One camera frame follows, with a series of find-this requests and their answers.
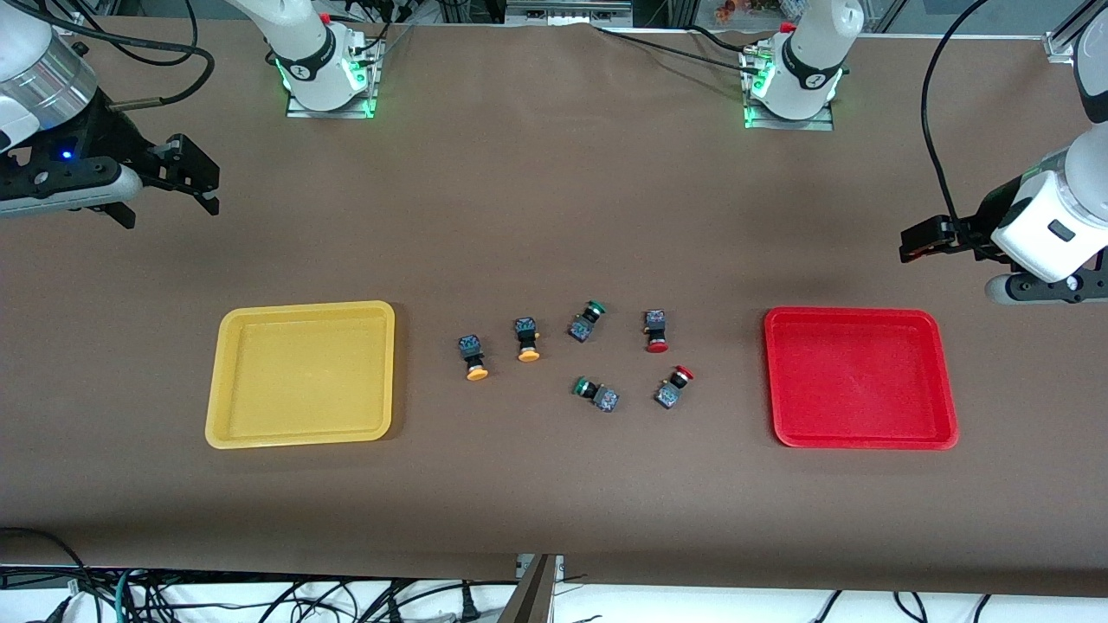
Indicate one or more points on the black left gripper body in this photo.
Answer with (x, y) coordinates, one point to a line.
(986, 221)

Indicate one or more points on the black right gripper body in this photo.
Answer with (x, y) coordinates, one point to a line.
(111, 136)

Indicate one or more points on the red push button switch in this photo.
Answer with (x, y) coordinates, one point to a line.
(655, 324)
(668, 394)

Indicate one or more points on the yellow push button switch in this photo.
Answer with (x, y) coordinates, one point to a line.
(525, 333)
(472, 350)

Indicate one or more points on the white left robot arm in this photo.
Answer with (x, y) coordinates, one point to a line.
(814, 61)

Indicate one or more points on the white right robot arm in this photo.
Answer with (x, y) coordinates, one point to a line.
(307, 52)

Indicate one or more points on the red plastic tray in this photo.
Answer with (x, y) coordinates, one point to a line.
(861, 381)

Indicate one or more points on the yellow plastic tray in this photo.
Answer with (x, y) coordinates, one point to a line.
(299, 376)

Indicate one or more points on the aluminium corner profile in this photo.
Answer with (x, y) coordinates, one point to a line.
(1073, 35)

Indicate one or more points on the grey table support beam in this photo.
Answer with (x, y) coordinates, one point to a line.
(530, 597)

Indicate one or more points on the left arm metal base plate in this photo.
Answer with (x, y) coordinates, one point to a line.
(788, 124)

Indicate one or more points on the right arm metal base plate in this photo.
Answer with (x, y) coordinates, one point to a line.
(374, 86)

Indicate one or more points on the green push button switch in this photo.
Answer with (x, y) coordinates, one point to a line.
(606, 399)
(582, 327)

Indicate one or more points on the grey aluminium frame bar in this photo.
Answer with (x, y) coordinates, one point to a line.
(567, 10)

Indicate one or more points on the white table bracket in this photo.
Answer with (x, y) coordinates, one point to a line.
(559, 567)

